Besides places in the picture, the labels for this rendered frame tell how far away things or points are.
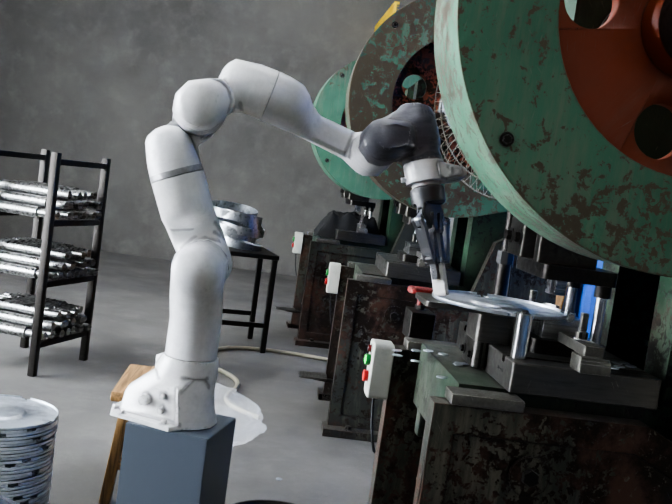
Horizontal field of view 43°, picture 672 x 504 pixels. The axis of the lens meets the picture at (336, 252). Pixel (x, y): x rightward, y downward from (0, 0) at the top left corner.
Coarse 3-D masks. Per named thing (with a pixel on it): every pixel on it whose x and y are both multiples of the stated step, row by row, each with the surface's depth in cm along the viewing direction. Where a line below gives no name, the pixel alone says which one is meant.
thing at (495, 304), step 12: (444, 300) 177; (456, 300) 182; (468, 300) 184; (480, 300) 183; (492, 300) 186; (504, 300) 189; (516, 300) 197; (492, 312) 170; (504, 312) 170; (516, 312) 176; (540, 312) 182; (564, 312) 184
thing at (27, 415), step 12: (0, 396) 235; (12, 396) 236; (0, 408) 223; (12, 408) 225; (24, 408) 228; (36, 408) 230; (48, 408) 231; (0, 420) 216; (12, 420) 217; (24, 420) 219; (36, 420) 220
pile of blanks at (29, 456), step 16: (0, 432) 209; (16, 432) 211; (32, 432) 214; (48, 432) 219; (0, 448) 209; (16, 448) 211; (32, 448) 215; (48, 448) 220; (0, 464) 210; (16, 464) 212; (32, 464) 216; (48, 464) 222; (0, 480) 211; (16, 480) 214; (32, 480) 217; (48, 480) 224; (16, 496) 215; (32, 496) 219; (48, 496) 226
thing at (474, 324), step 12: (420, 300) 182; (432, 300) 178; (480, 312) 177; (468, 324) 187; (480, 324) 179; (492, 324) 179; (504, 324) 179; (468, 336) 185; (480, 336) 179; (492, 336) 179; (504, 336) 180; (468, 348) 184; (480, 348) 179; (468, 360) 183; (480, 360) 180
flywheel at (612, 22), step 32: (640, 0) 140; (576, 32) 140; (608, 32) 140; (640, 32) 141; (576, 64) 140; (608, 64) 141; (640, 64) 141; (576, 96) 141; (608, 96) 141; (640, 96) 142; (608, 128) 142; (640, 160) 143
